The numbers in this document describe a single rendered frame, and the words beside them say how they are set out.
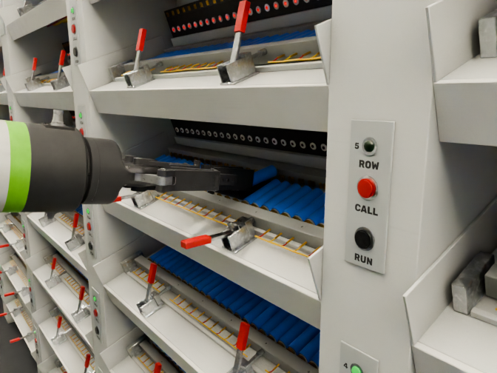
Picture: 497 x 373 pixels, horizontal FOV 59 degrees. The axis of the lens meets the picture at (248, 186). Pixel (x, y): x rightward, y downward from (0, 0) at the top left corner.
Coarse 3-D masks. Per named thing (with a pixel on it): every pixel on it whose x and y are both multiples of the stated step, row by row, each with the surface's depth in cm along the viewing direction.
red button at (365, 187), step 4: (360, 180) 35; (364, 180) 35; (368, 180) 35; (360, 184) 35; (364, 184) 35; (368, 184) 35; (372, 184) 35; (360, 188) 35; (364, 188) 35; (368, 188) 35; (372, 188) 35; (360, 192) 35; (364, 192) 35; (368, 192) 35; (372, 192) 35; (364, 196) 35; (368, 196) 35
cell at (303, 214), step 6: (324, 192) 56; (318, 198) 55; (324, 198) 55; (312, 204) 54; (318, 204) 54; (300, 210) 54; (306, 210) 54; (312, 210) 54; (300, 216) 53; (306, 216) 53
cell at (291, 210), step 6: (312, 192) 57; (318, 192) 57; (300, 198) 57; (306, 198) 56; (312, 198) 56; (294, 204) 56; (300, 204) 56; (306, 204) 56; (288, 210) 55; (294, 210) 55; (288, 216) 55
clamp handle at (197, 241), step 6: (234, 228) 54; (216, 234) 53; (222, 234) 53; (228, 234) 53; (186, 240) 50; (192, 240) 50; (198, 240) 50; (204, 240) 51; (210, 240) 51; (186, 246) 49; (192, 246) 50
